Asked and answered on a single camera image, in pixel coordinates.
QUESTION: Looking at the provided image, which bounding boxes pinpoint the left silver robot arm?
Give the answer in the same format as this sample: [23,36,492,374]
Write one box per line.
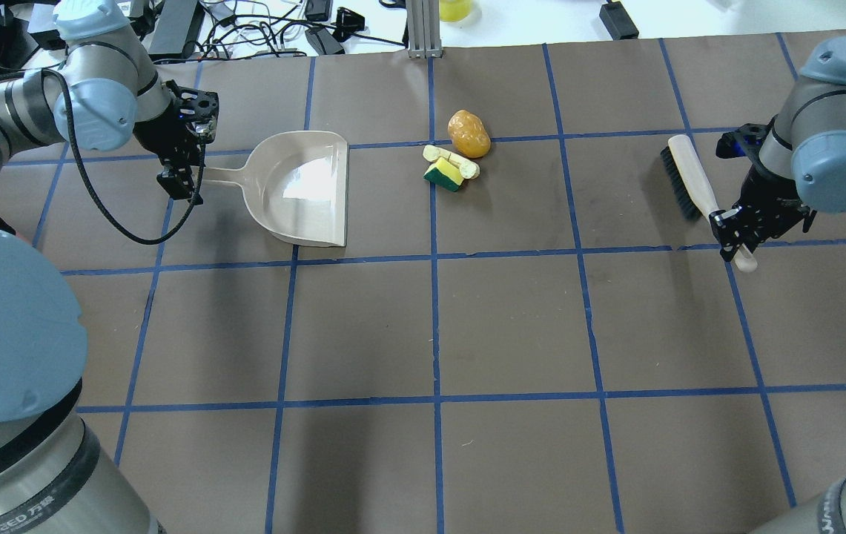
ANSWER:
[0,1,219,533]

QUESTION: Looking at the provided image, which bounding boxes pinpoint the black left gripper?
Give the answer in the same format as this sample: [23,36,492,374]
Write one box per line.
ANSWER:
[133,82,219,206]

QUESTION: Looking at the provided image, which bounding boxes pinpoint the aluminium frame post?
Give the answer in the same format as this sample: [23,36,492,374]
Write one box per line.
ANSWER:
[406,0,443,59]

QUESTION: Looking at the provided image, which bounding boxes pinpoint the beige plastic dustpan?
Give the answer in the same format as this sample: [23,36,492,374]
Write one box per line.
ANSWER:
[203,131,349,248]

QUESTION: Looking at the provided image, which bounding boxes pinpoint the yellow green sponge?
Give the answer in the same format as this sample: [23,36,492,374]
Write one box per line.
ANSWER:
[423,156,466,192]

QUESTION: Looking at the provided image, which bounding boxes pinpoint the white hand brush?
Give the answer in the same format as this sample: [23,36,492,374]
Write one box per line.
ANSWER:
[662,134,759,273]

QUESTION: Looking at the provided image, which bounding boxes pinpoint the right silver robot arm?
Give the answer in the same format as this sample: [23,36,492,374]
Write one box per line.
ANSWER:
[710,36,846,533]

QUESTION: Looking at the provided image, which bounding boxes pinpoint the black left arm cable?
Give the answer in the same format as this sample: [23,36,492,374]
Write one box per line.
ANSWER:
[41,67,208,246]

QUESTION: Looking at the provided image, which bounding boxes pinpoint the orange potato toy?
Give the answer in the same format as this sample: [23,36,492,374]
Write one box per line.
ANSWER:
[447,109,492,159]

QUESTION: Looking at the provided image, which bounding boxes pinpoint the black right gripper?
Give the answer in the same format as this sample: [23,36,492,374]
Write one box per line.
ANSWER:
[710,124,817,263]

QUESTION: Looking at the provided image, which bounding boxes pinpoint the black power adapter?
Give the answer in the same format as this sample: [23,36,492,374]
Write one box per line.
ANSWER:
[598,1,639,41]

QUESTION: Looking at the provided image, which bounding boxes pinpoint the cream curved peel piece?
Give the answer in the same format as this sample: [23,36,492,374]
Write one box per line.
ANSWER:
[423,143,480,179]

